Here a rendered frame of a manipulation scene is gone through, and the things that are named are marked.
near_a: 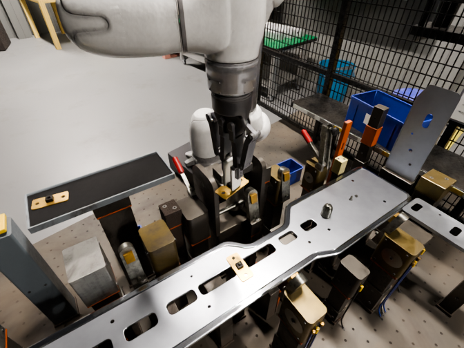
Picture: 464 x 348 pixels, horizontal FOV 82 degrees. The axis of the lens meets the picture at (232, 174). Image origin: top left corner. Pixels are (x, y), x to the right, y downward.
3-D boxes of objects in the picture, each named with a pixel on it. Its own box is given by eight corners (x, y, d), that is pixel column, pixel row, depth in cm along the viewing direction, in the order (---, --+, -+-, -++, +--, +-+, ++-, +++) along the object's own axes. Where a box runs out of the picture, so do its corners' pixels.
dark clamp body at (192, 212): (198, 289, 99) (187, 221, 75) (184, 265, 107) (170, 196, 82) (215, 279, 102) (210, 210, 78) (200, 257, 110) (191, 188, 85)
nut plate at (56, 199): (31, 210, 67) (29, 207, 66) (32, 201, 70) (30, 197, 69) (68, 200, 70) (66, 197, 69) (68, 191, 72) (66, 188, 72)
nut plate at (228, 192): (225, 199, 61) (225, 196, 60) (213, 192, 63) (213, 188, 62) (249, 181, 66) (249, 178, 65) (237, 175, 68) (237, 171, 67)
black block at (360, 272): (340, 335, 88) (369, 290, 69) (317, 308, 94) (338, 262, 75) (350, 325, 90) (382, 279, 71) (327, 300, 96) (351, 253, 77)
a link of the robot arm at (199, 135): (190, 141, 144) (184, 104, 129) (224, 137, 146) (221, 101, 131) (192, 161, 133) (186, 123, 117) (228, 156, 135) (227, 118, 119)
